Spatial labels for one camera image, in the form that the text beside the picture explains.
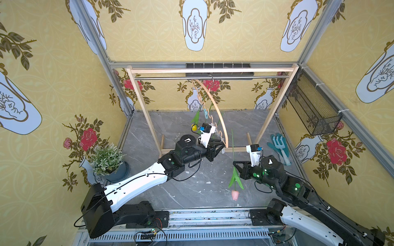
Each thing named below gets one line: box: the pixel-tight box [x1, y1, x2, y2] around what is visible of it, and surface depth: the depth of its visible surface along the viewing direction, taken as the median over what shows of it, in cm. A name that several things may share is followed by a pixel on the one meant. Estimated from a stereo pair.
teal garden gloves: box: [266, 132, 290, 159], surface depth 104 cm
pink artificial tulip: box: [228, 129, 245, 202], surface depth 70 cm
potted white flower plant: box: [89, 142, 131, 183], surface depth 78 cm
